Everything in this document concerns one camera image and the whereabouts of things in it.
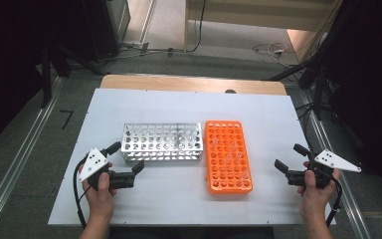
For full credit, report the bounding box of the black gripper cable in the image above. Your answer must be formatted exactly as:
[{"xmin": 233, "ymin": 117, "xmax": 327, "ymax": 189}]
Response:
[
  {"xmin": 73, "ymin": 158, "xmax": 93, "ymax": 230},
  {"xmin": 325, "ymin": 177, "xmax": 343, "ymax": 228}
]

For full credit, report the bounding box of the orange plastic test tube rack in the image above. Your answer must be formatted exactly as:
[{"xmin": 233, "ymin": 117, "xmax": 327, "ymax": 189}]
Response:
[{"xmin": 204, "ymin": 119, "xmax": 254, "ymax": 195}]

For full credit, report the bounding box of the light wooden furniture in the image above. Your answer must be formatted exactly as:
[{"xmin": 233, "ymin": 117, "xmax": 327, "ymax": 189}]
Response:
[{"xmin": 183, "ymin": 0, "xmax": 342, "ymax": 53}]

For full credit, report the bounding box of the person's left hand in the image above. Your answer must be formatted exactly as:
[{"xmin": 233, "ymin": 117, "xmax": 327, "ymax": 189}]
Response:
[{"xmin": 83, "ymin": 171, "xmax": 117, "ymax": 218}]

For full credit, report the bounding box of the white board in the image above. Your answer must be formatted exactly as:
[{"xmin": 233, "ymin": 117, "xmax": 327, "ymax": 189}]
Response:
[{"xmin": 48, "ymin": 88, "xmax": 336, "ymax": 227}]

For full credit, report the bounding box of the grey power strip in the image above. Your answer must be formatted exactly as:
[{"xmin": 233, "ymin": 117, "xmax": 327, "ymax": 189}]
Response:
[{"xmin": 120, "ymin": 40, "xmax": 150, "ymax": 51}]

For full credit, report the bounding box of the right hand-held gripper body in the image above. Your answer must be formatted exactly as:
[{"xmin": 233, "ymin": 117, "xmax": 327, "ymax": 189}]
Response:
[{"xmin": 286, "ymin": 148, "xmax": 362, "ymax": 189}]

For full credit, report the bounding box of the silver metal test tube rack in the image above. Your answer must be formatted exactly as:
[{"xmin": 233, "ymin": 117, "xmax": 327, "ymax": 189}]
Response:
[{"xmin": 120, "ymin": 122, "xmax": 204, "ymax": 162}]

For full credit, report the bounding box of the wooden table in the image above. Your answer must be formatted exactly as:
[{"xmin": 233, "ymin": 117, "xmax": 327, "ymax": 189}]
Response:
[{"xmin": 99, "ymin": 74, "xmax": 287, "ymax": 97}]

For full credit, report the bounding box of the metal floor rail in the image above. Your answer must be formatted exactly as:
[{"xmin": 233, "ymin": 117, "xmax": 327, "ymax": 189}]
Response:
[
  {"xmin": 0, "ymin": 76, "xmax": 64, "ymax": 239},
  {"xmin": 291, "ymin": 83, "xmax": 372, "ymax": 239}
]

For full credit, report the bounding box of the black hanging cable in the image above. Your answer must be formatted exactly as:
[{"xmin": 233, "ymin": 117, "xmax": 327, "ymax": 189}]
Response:
[{"xmin": 188, "ymin": 0, "xmax": 207, "ymax": 54}]

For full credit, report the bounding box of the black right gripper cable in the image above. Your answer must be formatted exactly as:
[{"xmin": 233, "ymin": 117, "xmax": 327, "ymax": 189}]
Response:
[{"xmin": 325, "ymin": 177, "xmax": 343, "ymax": 228}]

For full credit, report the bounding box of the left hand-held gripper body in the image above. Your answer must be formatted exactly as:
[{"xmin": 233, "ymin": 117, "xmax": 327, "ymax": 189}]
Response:
[{"xmin": 78, "ymin": 147, "xmax": 136, "ymax": 192}]

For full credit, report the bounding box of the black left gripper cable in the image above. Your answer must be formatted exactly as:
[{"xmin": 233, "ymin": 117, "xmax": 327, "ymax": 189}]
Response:
[{"xmin": 73, "ymin": 158, "xmax": 93, "ymax": 230}]

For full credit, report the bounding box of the dark cabinet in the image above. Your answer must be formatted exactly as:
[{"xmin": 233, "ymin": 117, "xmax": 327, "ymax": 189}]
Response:
[{"xmin": 83, "ymin": 0, "xmax": 130, "ymax": 63}]

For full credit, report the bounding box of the white floor cable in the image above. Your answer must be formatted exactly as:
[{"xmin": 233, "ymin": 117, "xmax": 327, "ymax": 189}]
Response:
[{"xmin": 252, "ymin": 42, "xmax": 289, "ymax": 59}]

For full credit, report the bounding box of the person's right hand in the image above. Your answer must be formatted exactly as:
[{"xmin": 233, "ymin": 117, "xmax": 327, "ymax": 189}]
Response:
[{"xmin": 296, "ymin": 161, "xmax": 341, "ymax": 217}]

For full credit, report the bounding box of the dark curtain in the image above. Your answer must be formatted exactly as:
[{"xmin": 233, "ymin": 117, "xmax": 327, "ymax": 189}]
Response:
[
  {"xmin": 327, "ymin": 0, "xmax": 382, "ymax": 200},
  {"xmin": 0, "ymin": 0, "xmax": 48, "ymax": 153}
]

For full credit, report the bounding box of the black metal stand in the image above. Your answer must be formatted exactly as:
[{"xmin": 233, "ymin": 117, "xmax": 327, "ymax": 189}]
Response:
[
  {"xmin": 262, "ymin": 33, "xmax": 332, "ymax": 120},
  {"xmin": 39, "ymin": 43, "xmax": 110, "ymax": 109}
]

